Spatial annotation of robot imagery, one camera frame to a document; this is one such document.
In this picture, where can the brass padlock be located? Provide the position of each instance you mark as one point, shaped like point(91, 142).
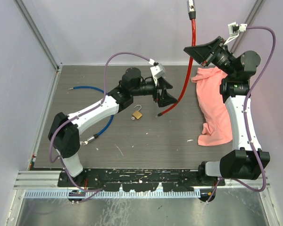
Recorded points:
point(136, 115)

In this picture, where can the pink cloth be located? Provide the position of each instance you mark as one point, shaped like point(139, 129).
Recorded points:
point(217, 126)

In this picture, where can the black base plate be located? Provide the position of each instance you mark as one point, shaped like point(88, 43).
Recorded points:
point(142, 180)

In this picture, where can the red cable lock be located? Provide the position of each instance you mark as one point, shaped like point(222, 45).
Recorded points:
point(192, 17)

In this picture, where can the blue lock keys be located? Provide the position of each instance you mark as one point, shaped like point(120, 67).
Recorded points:
point(84, 142)

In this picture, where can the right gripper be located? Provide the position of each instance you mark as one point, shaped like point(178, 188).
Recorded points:
point(203, 52)

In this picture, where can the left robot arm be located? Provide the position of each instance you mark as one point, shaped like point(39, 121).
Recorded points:
point(65, 131)

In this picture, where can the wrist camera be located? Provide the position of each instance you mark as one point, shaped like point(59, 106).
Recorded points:
point(157, 72)
point(234, 31)

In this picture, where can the slotted cable duct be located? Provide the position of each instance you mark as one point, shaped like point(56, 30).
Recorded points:
point(74, 194)

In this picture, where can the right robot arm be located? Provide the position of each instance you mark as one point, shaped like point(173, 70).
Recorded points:
point(246, 160)

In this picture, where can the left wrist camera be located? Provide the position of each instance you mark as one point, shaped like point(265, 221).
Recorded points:
point(157, 72)

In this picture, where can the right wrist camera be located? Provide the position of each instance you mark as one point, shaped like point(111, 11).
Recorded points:
point(234, 31)

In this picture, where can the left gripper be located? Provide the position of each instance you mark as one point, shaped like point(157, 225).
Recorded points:
point(166, 99)

